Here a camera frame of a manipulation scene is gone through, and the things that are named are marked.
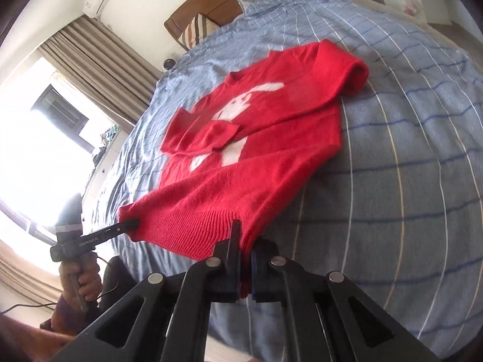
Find striped brown pillow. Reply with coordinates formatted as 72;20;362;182
178;13;219;51

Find black cable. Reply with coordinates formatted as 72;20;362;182
0;256;122;315

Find small black alarm clock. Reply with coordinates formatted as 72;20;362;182
163;58;176;71

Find blue plaid duvet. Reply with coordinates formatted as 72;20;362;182
87;0;482;361

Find beige curtain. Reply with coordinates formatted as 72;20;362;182
38;16;162;132

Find red knit sweater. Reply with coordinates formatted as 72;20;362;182
117;39;370;298

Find person's left hand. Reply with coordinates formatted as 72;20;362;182
59;252;102;313

